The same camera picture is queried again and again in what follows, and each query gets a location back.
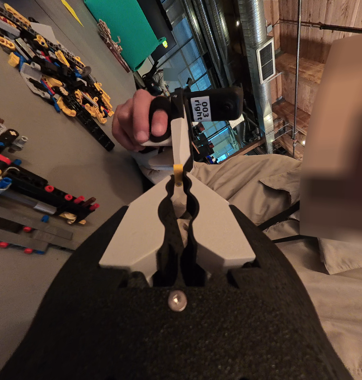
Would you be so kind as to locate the small brown box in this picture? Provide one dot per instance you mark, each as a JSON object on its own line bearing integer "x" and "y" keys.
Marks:
{"x": 112, "y": 44}

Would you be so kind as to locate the silver air duct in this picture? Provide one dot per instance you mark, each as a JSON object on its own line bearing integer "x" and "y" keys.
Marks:
{"x": 255, "y": 29}

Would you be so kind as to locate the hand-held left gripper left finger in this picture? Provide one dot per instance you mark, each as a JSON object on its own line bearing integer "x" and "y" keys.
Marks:
{"x": 133, "y": 237}

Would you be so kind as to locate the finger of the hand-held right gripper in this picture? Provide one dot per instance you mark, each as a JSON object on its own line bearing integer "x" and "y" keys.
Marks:
{"x": 161, "y": 162}
{"x": 181, "y": 139}

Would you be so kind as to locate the hanging white sheet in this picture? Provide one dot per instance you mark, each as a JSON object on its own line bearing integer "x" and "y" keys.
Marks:
{"x": 237, "y": 121}

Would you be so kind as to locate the pile of toy brick pieces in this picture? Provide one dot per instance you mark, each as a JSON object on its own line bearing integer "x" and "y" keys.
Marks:
{"x": 50, "y": 65}

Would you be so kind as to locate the black toy brick beam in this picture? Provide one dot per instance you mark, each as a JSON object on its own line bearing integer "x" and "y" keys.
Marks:
{"x": 95, "y": 130}

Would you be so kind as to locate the person's right hand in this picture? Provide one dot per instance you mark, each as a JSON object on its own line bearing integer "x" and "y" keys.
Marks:
{"x": 130, "y": 118}

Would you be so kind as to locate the black grey toy brick chassis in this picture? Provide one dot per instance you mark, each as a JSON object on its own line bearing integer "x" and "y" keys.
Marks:
{"x": 35, "y": 190}

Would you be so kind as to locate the yellow paper sheet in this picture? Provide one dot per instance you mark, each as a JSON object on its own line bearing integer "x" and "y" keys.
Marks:
{"x": 72, "y": 12}

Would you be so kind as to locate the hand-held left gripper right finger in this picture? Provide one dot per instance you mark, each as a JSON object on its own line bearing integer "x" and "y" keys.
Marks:
{"x": 222, "y": 237}

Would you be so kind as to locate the black monitor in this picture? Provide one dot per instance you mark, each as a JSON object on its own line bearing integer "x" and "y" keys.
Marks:
{"x": 157, "y": 17}

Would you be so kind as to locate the white air vent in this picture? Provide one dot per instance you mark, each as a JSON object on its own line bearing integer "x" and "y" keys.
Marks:
{"x": 266, "y": 61}

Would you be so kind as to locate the small yellow toy beam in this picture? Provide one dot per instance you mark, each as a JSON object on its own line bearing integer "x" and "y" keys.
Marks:
{"x": 178, "y": 175}

